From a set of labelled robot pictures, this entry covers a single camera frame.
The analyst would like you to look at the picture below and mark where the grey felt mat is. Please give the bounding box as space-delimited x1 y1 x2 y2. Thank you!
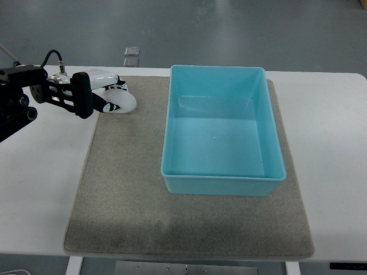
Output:
64 76 314 261

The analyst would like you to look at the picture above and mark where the blue plastic box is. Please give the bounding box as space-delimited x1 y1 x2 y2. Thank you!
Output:
161 65 287 197

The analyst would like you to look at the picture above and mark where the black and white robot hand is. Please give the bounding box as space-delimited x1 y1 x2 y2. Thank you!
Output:
30 68 128 120

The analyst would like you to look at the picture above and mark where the lower floor socket plate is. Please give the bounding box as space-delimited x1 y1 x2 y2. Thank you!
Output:
123 57 139 67

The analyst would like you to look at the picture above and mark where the floor socket plate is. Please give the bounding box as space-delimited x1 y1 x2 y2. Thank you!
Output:
123 57 139 67
124 46 140 57

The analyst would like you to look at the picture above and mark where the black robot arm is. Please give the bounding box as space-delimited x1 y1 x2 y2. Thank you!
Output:
1 45 65 141

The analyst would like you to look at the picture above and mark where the white table leg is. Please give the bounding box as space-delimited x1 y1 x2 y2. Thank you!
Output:
65 256 83 275
285 261 301 275

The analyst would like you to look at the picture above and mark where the metal table frame plate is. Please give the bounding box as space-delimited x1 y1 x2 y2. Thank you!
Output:
115 261 259 275

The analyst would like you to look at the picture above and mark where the white plush toy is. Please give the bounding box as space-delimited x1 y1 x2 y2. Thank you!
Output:
92 85 137 113

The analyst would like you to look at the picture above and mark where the white table leg left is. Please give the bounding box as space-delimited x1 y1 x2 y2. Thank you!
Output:
65 256 83 275

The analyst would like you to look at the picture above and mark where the black table control panel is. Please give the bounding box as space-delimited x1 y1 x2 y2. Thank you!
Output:
329 262 367 271

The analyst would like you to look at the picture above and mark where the upper floor socket plate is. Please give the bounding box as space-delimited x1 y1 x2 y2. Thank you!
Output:
124 46 140 57

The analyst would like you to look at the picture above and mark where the white table leg right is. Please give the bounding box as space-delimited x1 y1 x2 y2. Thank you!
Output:
285 261 301 275

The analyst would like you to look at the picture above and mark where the white cable on floor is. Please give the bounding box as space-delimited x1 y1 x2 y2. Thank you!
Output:
0 268 29 275

